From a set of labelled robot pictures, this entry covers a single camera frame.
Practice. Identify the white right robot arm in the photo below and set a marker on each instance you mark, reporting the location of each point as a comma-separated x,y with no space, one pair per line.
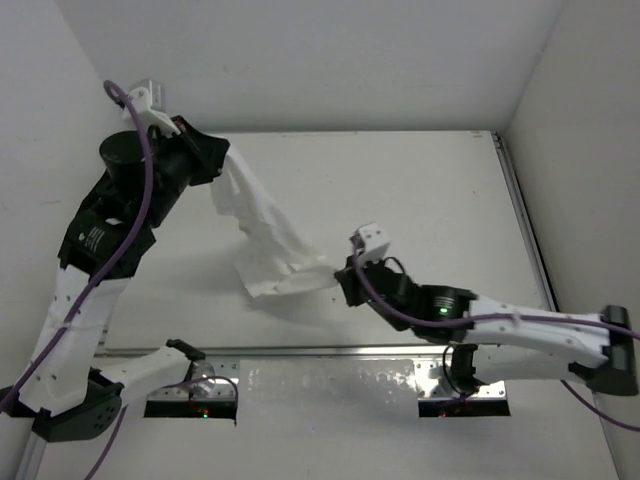
493,341

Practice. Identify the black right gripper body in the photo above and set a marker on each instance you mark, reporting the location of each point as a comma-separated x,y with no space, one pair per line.
353,296

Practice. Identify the white printed t-shirt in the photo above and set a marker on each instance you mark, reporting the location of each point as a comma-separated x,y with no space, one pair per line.
276,260

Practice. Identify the white front cover panel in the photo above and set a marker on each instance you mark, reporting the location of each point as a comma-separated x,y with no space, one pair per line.
343,419

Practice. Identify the aluminium table edge rail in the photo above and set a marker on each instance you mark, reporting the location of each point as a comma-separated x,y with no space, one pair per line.
378,351

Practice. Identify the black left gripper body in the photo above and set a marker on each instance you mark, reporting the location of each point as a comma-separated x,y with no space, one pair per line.
205,154

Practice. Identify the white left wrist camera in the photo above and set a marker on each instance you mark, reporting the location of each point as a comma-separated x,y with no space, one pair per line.
148,99

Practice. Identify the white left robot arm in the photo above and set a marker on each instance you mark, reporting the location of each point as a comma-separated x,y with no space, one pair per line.
65,396

